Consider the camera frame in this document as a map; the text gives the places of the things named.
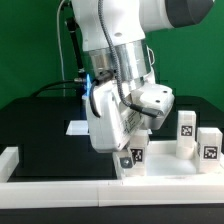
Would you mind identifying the white sheet with tags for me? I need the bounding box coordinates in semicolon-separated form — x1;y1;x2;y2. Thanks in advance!
66;120;89;136

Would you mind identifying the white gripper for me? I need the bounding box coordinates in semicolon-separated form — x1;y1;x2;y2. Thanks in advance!
86;81;143;169

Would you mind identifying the grey hanging cable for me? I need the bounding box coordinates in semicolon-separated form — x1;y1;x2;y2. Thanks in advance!
56;0;68;81

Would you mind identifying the white U-shaped fence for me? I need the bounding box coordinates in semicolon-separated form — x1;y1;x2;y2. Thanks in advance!
0;147;224;209

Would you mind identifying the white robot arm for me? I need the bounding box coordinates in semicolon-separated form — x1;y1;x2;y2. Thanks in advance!
71;0;215;169

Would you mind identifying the white square table top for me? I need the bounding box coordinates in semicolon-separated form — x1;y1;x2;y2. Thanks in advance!
113;140;224;179

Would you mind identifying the black cable bundle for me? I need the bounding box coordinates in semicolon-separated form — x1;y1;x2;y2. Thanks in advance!
30;77;88;98

